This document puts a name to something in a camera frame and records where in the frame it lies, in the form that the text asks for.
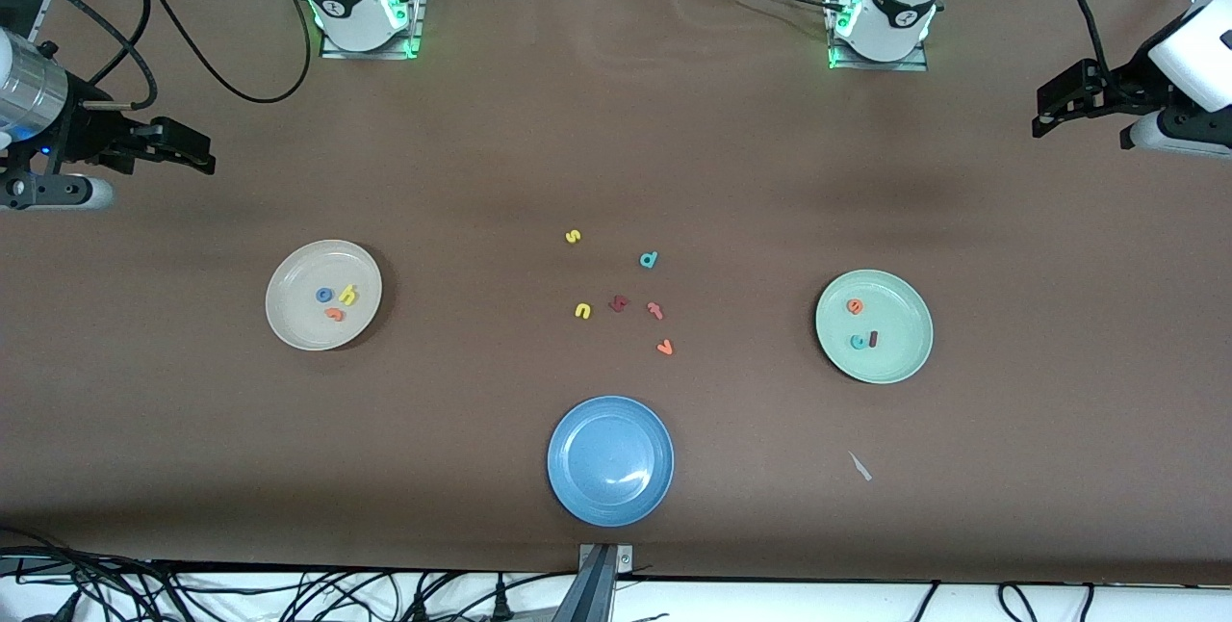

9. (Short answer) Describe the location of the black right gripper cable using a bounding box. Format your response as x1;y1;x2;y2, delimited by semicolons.
0;0;160;113

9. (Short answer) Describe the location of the light green plate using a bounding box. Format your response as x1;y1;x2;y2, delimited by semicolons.
814;269;935;385

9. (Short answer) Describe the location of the blue plate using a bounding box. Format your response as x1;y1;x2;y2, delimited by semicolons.
547;396;676;528

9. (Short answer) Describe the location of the aluminium camera mount profile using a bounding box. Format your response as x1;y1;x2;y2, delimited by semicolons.
551;543;636;622

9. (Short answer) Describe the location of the black plug cable below table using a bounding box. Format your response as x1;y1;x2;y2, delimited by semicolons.
404;569;578;622

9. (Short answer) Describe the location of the brown table mat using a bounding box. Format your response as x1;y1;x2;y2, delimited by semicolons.
0;0;1232;584

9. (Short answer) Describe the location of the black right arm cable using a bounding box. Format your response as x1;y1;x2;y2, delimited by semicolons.
115;0;313;105

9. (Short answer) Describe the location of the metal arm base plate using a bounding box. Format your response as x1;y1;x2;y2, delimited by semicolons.
826;0;930;72
321;0;429;61

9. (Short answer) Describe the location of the beige brown plate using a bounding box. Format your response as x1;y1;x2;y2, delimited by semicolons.
265;239;383;351

